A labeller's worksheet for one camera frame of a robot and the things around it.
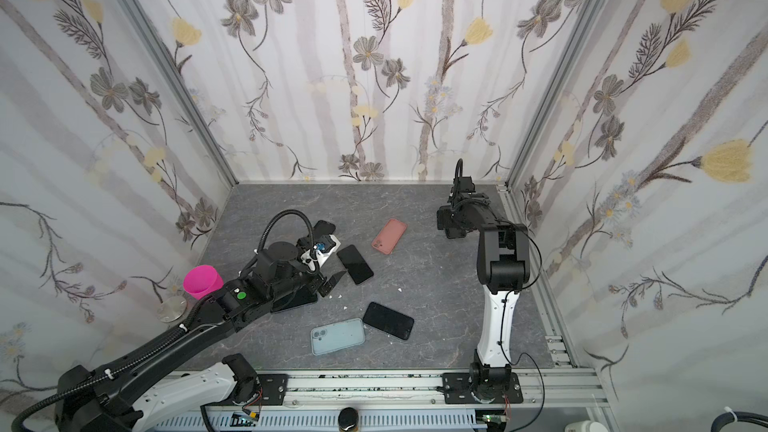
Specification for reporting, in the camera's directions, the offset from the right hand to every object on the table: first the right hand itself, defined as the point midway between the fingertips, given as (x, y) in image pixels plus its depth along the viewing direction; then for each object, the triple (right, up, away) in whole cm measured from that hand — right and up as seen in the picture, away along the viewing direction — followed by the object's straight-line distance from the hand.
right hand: (450, 215), depth 104 cm
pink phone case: (-21, -8, +1) cm, 23 cm away
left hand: (-37, -8, -29) cm, 47 cm away
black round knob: (-30, -43, -41) cm, 67 cm away
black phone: (-33, -16, -7) cm, 37 cm away
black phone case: (-46, -5, +4) cm, 46 cm away
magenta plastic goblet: (-73, -18, -23) cm, 79 cm away
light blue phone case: (-36, -35, -20) cm, 54 cm away
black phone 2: (-21, -31, -18) cm, 41 cm away
